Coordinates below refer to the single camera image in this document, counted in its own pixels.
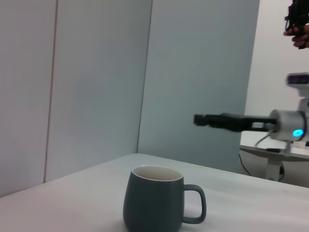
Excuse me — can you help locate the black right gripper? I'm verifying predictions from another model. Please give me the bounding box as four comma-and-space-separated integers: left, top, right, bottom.
194, 113, 277, 133

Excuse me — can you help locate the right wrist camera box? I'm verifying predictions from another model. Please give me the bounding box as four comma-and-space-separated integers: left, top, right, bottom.
286, 72, 309, 112

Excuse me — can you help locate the grey ceramic cup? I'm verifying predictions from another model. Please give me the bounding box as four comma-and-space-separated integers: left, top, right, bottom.
123, 165, 207, 232

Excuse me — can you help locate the black handheld controller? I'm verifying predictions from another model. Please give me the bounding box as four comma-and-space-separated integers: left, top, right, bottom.
284, 0, 309, 32

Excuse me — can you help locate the white background desk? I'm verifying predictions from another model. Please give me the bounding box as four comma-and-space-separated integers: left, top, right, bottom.
239, 131, 309, 181

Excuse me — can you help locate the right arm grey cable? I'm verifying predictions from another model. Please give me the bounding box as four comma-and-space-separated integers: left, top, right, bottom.
255, 133, 271, 147

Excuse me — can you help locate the person's hand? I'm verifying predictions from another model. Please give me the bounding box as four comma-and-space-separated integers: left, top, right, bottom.
283, 23, 309, 49

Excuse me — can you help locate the black cable under desk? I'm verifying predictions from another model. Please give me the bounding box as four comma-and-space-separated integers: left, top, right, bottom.
238, 153, 252, 176

